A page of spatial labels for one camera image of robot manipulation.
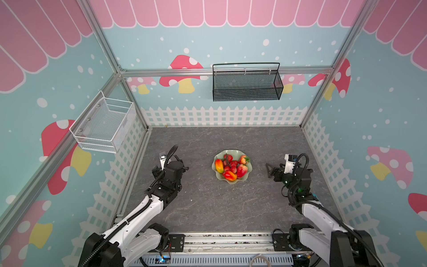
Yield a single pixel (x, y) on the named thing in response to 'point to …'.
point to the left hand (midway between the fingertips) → (169, 164)
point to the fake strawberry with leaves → (244, 159)
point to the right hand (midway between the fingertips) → (272, 163)
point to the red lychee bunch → (229, 165)
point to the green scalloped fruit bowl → (236, 154)
